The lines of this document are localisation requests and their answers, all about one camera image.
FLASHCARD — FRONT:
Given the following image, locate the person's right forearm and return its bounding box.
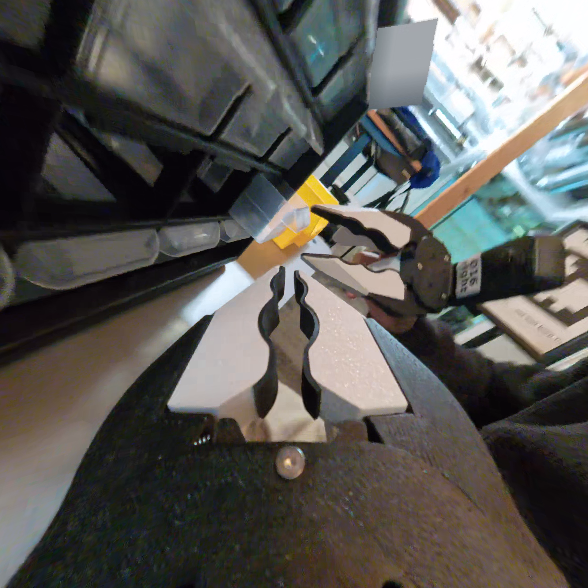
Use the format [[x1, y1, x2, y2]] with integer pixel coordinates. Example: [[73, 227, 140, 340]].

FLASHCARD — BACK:
[[397, 317, 588, 430]]

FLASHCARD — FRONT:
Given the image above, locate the grey desk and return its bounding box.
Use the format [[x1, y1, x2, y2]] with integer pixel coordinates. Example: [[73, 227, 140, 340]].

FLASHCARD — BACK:
[[0, 262, 258, 572]]

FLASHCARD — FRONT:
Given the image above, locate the yellow plastic bin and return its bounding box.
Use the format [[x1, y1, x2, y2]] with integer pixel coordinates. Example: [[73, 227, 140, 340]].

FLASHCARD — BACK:
[[272, 175, 341, 250]]

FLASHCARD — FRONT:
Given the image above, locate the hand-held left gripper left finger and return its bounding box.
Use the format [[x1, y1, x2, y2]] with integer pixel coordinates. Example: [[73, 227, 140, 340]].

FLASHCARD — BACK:
[[168, 266, 286, 443]]

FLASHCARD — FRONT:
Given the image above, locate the wooden beam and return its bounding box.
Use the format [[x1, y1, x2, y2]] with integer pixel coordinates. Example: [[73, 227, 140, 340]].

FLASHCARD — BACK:
[[415, 76, 588, 229]]

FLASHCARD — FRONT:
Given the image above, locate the blue cloth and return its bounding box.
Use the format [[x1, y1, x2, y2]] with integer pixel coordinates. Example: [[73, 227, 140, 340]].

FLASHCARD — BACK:
[[408, 151, 442, 190]]

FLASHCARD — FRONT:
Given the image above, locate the person's dark clothing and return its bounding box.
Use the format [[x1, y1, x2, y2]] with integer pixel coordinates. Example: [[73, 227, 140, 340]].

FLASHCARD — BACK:
[[480, 372, 588, 585]]

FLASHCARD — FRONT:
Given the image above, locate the black drawer cabinet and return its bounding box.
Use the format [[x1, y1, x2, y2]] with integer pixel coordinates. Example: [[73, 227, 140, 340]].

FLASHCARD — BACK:
[[0, 0, 405, 364]]

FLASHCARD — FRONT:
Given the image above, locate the fiducial marker board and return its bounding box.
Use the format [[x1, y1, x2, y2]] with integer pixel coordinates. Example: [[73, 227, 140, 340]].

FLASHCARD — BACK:
[[478, 220, 588, 364]]

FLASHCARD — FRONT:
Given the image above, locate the person's right hand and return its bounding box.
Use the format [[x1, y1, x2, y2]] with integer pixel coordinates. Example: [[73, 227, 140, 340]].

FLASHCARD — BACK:
[[367, 301, 418, 334]]

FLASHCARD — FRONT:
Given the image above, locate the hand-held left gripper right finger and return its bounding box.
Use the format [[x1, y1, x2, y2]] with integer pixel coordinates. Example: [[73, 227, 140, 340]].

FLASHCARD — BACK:
[[293, 270, 410, 443]]

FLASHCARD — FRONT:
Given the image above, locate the blue metal table frame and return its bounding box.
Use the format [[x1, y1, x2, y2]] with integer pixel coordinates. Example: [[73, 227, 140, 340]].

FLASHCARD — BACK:
[[321, 109, 416, 205]]

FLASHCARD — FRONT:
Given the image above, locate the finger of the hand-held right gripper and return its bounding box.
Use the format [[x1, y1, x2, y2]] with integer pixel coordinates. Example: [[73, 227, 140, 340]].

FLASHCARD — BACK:
[[311, 203, 433, 257], [301, 253, 407, 305]]

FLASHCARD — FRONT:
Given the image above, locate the set of clear cabinet drawers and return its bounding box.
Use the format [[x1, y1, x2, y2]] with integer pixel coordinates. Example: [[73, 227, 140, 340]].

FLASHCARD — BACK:
[[0, 0, 382, 295]]

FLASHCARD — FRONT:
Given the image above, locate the small clear plastic drawer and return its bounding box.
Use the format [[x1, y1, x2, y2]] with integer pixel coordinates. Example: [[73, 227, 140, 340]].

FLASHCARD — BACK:
[[228, 174, 311, 244]]

